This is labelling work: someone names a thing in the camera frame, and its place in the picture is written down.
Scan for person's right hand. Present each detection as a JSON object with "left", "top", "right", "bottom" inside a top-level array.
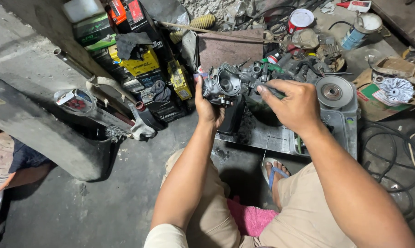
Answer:
[{"left": 256, "top": 79, "right": 322, "bottom": 138}]

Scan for grey metal carburetor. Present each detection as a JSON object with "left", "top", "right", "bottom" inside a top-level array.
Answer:
[{"left": 201, "top": 64, "right": 263, "bottom": 106}]

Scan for heap of engine parts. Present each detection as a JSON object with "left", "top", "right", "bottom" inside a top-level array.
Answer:
[{"left": 223, "top": 0, "right": 346, "bottom": 77}]

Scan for person's foot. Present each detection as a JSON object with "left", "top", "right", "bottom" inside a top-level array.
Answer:
[{"left": 265, "top": 161, "right": 291, "bottom": 211}]

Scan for thin wooden stick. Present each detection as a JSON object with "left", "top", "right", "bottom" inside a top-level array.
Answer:
[{"left": 159, "top": 21, "right": 284, "bottom": 44}]

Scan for black cloth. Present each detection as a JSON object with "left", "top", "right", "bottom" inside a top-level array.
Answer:
[{"left": 115, "top": 32, "right": 153, "bottom": 61}]

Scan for silver metal tray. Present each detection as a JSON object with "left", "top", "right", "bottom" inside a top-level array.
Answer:
[{"left": 214, "top": 101, "right": 359, "bottom": 160}]

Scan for green-handled tool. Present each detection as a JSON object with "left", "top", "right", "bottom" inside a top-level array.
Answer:
[{"left": 260, "top": 58, "right": 284, "bottom": 73}]

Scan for brown flat board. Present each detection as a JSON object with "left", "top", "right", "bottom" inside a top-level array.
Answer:
[{"left": 197, "top": 29, "right": 265, "bottom": 72}]

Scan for black toothbrush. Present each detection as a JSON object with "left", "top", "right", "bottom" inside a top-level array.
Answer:
[{"left": 221, "top": 63, "right": 286, "bottom": 100}]

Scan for cardboard box with parts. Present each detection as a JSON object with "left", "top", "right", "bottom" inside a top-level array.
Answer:
[{"left": 352, "top": 56, "right": 415, "bottom": 122}]

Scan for black plastic container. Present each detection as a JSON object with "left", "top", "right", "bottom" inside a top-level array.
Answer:
[{"left": 217, "top": 95, "right": 246, "bottom": 135}]

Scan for yellow coil spring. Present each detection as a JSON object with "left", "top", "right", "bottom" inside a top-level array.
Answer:
[{"left": 169, "top": 13, "right": 217, "bottom": 44}]

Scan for grey metal pipe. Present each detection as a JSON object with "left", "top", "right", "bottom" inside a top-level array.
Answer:
[{"left": 53, "top": 48, "right": 98, "bottom": 84}]

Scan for black bottle with red cap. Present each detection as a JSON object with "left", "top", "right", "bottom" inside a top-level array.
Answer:
[{"left": 135, "top": 101, "right": 165, "bottom": 131}]

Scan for wooden bench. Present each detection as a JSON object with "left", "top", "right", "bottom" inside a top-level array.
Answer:
[{"left": 370, "top": 0, "right": 415, "bottom": 53}]

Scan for person's left hand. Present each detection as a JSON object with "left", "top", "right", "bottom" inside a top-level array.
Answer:
[{"left": 194, "top": 75, "right": 228, "bottom": 130}]

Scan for pink towel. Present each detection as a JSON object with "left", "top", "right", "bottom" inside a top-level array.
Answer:
[{"left": 227, "top": 196, "right": 279, "bottom": 238}]

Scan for dirty white rag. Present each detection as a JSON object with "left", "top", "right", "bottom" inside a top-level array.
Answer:
[{"left": 129, "top": 116, "right": 156, "bottom": 141}]

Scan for beige shorts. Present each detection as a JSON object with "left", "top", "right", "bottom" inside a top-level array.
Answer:
[{"left": 160, "top": 148, "right": 359, "bottom": 248}]

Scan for cream shirt sleeve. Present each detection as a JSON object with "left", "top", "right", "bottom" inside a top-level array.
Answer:
[{"left": 143, "top": 223, "right": 189, "bottom": 248}]

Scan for white tube with red cap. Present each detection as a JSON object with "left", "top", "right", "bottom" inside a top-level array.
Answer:
[{"left": 336, "top": 0, "right": 372, "bottom": 13}]

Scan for white plastic cooling fan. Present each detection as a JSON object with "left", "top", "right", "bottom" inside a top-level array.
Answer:
[{"left": 379, "top": 77, "right": 415, "bottom": 104}]

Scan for stack of motorcycle batteries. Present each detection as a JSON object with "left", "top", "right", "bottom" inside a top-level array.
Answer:
[{"left": 72, "top": 0, "right": 195, "bottom": 123}]

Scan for grey cloth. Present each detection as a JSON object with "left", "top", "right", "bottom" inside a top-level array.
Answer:
[{"left": 148, "top": 80, "right": 172, "bottom": 103}]

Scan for coil of black cables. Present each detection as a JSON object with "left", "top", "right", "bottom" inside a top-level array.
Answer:
[{"left": 358, "top": 120, "right": 415, "bottom": 222}]

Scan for chrome exhaust muffler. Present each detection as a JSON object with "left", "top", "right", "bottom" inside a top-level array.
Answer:
[{"left": 54, "top": 88, "right": 136, "bottom": 139}]

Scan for blue spray can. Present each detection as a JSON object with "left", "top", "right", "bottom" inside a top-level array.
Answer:
[{"left": 340, "top": 25, "right": 367, "bottom": 51}]

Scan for black drive chain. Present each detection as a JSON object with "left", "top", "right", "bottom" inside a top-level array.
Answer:
[{"left": 236, "top": 108, "right": 257, "bottom": 144}]

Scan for round metal clutch pulley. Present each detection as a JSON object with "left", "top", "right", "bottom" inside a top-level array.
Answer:
[{"left": 314, "top": 75, "right": 355, "bottom": 109}]

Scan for white plastic jug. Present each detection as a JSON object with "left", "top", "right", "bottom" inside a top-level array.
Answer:
[{"left": 62, "top": 0, "right": 107, "bottom": 23}]

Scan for red tin with white lid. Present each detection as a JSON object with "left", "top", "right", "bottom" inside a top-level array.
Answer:
[{"left": 287, "top": 8, "right": 315, "bottom": 35}]

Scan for blue and white flip-flop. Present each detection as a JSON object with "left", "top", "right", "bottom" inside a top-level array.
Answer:
[{"left": 262, "top": 157, "right": 291, "bottom": 192}]

